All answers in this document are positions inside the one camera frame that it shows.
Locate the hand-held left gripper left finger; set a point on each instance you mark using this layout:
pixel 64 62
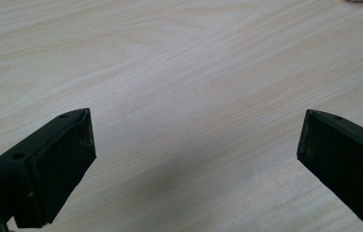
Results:
pixel 54 167

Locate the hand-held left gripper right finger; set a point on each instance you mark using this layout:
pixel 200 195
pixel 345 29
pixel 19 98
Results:
pixel 347 161

